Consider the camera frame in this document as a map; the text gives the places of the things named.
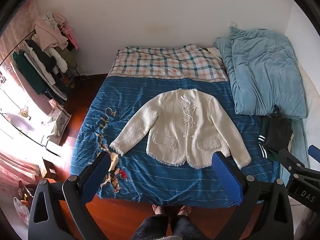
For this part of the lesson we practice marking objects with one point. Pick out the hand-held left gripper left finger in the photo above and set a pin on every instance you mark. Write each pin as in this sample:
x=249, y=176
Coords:
x=97, y=177

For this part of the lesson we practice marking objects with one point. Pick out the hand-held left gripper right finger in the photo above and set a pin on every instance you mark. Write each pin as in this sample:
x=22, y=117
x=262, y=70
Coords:
x=227, y=177

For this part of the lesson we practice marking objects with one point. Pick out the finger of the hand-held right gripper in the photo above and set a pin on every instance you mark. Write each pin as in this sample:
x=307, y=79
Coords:
x=291, y=162
x=315, y=151

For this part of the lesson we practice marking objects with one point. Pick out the cream tweed jacket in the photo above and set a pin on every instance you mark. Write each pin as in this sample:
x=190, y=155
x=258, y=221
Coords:
x=180, y=130

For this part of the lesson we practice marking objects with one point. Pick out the clothes rack with clothes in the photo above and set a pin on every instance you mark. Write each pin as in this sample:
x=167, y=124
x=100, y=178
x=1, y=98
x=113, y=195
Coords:
x=47, y=55

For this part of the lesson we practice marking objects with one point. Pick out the dark green striped garment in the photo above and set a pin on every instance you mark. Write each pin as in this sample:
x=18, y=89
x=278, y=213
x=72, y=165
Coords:
x=275, y=135

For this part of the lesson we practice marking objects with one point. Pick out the blue striped bed sheet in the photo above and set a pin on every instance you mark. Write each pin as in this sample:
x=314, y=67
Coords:
x=140, y=180

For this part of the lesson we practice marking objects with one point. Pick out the cardboard box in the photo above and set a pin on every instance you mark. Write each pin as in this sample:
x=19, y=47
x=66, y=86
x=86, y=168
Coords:
x=50, y=168

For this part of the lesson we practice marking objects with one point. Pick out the cream bedding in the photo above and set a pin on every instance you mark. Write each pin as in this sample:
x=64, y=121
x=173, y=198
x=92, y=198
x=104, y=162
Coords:
x=311, y=97

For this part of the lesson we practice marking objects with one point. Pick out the person's right foot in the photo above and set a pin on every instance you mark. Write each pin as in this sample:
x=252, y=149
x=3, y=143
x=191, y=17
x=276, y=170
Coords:
x=184, y=210

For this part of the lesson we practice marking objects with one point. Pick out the person's foot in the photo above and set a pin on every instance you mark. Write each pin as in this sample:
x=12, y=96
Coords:
x=158, y=210
x=184, y=210

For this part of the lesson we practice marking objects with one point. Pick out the white patterned tote bag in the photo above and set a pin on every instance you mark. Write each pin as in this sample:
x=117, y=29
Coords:
x=60, y=122

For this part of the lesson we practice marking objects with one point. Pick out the person's left foot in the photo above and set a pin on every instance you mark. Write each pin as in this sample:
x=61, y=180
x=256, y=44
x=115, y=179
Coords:
x=158, y=210

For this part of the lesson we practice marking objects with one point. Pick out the person's legs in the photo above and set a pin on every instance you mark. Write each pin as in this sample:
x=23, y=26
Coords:
x=175, y=227

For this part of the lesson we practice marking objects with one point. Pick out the white plastic bag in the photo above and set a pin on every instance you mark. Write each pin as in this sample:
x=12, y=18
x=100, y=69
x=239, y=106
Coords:
x=22, y=212

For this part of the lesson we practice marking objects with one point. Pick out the light blue duvet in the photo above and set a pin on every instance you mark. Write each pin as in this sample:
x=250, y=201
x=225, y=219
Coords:
x=262, y=75

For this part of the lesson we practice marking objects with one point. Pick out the plaid blanket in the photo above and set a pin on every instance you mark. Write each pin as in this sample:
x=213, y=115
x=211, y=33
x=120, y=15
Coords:
x=165, y=62

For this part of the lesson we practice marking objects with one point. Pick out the white wall hook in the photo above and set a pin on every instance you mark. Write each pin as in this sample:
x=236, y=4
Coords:
x=232, y=25

